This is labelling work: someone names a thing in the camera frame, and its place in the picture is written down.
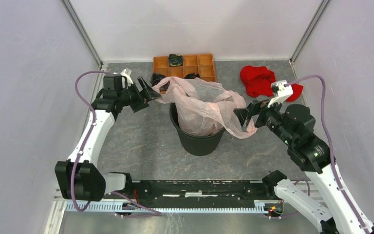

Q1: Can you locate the orange wooden compartment tray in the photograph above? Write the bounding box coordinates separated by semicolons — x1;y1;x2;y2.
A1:
152;54;217;82

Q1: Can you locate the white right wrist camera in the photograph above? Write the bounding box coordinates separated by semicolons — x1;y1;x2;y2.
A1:
267;80;293;108

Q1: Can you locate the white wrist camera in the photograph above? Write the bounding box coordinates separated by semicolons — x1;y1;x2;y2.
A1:
267;80;293;108
113;68;134;90

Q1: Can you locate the aluminium frame post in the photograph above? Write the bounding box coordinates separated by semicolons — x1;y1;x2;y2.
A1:
289;0;331;64
60;0;103;67

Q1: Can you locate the red cloth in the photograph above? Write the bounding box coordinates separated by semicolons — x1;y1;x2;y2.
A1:
240;65;304;103

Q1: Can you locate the rolled dark belt green yellow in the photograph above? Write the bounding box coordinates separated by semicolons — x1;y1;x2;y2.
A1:
168;54;184;67

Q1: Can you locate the slotted white cable duct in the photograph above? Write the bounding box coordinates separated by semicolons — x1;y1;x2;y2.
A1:
66;201;284;214

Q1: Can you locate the pink plastic trash bag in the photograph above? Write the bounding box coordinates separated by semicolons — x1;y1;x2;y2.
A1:
153;77;257;139

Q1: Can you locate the rolled black belt orange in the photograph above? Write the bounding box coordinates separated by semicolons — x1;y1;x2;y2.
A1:
184;73;200;79

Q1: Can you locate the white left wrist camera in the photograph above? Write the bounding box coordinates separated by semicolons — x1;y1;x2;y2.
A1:
113;68;134;90

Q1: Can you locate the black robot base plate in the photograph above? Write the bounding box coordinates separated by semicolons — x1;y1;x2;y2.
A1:
120;170;287;209

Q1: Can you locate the rolled dark belt left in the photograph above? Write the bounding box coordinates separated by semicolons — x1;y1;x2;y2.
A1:
150;73;169;92

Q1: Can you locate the aluminium frame post left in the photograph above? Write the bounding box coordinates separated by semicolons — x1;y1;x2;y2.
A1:
60;0;103;67

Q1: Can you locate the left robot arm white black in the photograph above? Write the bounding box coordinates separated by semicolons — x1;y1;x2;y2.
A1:
55;71;161;201

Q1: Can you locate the aluminium frame post right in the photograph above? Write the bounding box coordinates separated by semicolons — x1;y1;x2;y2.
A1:
289;0;331;64

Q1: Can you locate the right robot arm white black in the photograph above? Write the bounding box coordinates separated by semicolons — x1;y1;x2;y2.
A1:
234;101;374;234

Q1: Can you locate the black plastic trash bin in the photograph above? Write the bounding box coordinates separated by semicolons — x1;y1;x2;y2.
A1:
169;103;225;156

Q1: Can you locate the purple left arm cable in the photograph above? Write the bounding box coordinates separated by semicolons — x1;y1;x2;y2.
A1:
70;70;163;218

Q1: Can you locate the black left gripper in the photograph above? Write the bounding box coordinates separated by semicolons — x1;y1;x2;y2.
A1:
117;77;161;113

